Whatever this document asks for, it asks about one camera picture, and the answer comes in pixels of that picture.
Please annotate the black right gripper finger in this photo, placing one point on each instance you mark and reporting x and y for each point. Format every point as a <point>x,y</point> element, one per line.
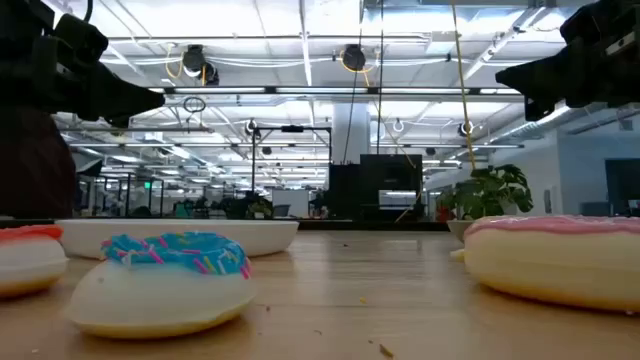
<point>540,80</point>
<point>537,109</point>

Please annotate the pink iced donut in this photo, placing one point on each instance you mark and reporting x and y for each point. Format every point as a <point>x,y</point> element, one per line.
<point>555,265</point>

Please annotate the red iced donut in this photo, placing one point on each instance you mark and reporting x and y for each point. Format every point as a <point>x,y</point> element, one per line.
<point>27,260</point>

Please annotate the blue iced sprinkled donut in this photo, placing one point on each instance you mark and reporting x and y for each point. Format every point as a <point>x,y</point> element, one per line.
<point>160,290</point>

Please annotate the person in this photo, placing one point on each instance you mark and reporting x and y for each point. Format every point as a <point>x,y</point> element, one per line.
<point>32,165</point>

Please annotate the large green potted plant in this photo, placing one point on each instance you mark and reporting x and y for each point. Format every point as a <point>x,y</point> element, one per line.
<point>487,192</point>

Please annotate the beige plate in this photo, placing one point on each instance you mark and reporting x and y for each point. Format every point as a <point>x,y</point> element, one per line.
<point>459,230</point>

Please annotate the small green potted plant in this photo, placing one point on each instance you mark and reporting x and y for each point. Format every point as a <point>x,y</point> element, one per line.
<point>260,209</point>

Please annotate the black cabinet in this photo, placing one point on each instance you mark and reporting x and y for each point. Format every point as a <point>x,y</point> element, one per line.
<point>385,185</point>

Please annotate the white plate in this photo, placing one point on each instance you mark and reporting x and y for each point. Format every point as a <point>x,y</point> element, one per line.
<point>260,237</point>

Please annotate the white column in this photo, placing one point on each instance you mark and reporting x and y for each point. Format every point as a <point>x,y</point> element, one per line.
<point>351,132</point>

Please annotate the white board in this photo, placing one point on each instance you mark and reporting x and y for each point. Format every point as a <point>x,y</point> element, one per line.
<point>291,202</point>

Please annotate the dark wall screen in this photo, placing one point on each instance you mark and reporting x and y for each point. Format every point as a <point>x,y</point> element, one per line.
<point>622,185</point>

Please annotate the black metal frame stand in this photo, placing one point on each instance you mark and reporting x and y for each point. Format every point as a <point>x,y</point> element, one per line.
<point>292,129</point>

